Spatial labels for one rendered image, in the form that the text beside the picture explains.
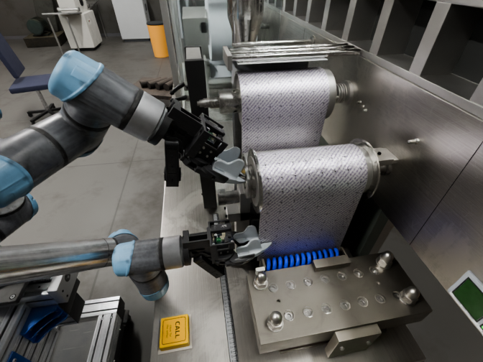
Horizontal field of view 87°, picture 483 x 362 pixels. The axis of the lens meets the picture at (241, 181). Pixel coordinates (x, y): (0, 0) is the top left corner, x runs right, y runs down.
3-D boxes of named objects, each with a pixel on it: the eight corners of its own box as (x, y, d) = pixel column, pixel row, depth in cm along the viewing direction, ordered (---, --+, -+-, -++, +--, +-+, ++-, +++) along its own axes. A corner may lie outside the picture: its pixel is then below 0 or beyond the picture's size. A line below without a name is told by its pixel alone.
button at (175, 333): (162, 322, 68) (160, 317, 67) (189, 317, 69) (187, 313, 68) (160, 351, 63) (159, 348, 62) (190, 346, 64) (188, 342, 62)
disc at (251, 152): (246, 184, 69) (247, 136, 59) (248, 184, 69) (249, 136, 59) (259, 227, 58) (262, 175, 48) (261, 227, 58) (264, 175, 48)
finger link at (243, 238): (272, 228, 61) (234, 234, 60) (270, 243, 65) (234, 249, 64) (269, 218, 64) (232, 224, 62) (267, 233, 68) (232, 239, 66)
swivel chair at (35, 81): (80, 107, 379) (46, 28, 314) (62, 125, 337) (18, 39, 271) (39, 108, 377) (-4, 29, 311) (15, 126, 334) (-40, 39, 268)
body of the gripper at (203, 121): (231, 147, 46) (171, 111, 40) (204, 179, 50) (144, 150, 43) (226, 127, 52) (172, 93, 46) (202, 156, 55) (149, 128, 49)
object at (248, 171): (241, 174, 63) (243, 159, 56) (249, 174, 63) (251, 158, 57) (246, 203, 60) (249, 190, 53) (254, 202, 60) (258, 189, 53)
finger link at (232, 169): (261, 174, 51) (224, 152, 47) (242, 193, 54) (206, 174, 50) (258, 166, 54) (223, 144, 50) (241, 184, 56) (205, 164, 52)
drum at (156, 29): (154, 54, 601) (146, 21, 558) (171, 53, 606) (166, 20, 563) (152, 58, 571) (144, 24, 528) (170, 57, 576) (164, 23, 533)
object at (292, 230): (256, 259, 69) (260, 212, 57) (338, 246, 72) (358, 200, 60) (257, 261, 69) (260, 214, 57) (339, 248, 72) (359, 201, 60)
